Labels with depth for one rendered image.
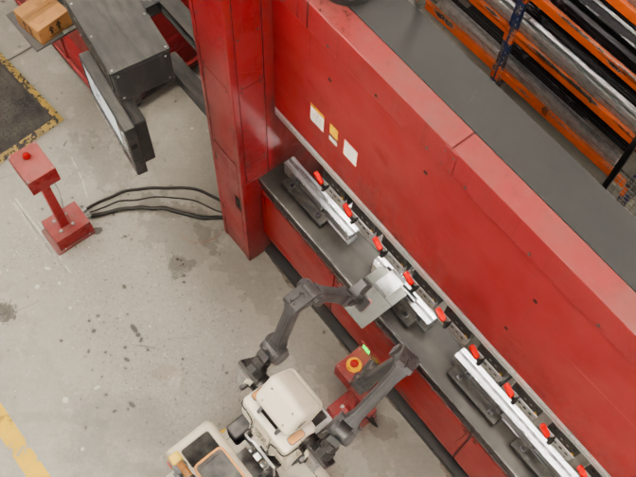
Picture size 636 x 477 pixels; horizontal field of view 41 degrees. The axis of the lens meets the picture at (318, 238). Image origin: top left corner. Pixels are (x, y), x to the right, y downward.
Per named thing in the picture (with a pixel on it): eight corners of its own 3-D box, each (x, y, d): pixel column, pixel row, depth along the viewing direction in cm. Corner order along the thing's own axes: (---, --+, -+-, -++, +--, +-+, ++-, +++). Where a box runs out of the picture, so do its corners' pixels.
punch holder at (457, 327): (439, 319, 360) (446, 305, 345) (454, 308, 363) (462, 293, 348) (464, 346, 355) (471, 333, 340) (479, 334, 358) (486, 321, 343)
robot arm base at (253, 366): (237, 362, 346) (255, 384, 342) (249, 348, 344) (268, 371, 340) (248, 360, 354) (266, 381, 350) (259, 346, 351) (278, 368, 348)
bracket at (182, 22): (115, 16, 367) (113, 5, 360) (163, -10, 374) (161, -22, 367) (168, 78, 354) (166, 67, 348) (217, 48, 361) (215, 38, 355)
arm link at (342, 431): (323, 442, 330) (333, 450, 330) (340, 425, 327) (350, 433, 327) (326, 431, 339) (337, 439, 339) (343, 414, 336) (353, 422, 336)
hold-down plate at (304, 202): (281, 185, 420) (281, 182, 417) (290, 179, 421) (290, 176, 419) (319, 228, 410) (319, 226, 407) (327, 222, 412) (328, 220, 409)
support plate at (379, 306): (336, 299, 383) (336, 298, 382) (380, 266, 390) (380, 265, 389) (362, 328, 377) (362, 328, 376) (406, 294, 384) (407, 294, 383)
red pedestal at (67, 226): (41, 231, 502) (-3, 158, 427) (78, 208, 509) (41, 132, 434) (59, 256, 495) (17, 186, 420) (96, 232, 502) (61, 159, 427)
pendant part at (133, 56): (97, 105, 410) (54, -19, 333) (145, 84, 416) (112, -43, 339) (145, 185, 392) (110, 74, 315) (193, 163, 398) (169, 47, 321)
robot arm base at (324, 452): (304, 445, 333) (324, 469, 329) (317, 432, 330) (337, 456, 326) (314, 440, 340) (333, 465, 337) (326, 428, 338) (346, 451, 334)
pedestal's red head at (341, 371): (333, 373, 402) (335, 362, 386) (359, 352, 407) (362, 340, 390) (361, 405, 396) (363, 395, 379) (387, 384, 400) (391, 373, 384)
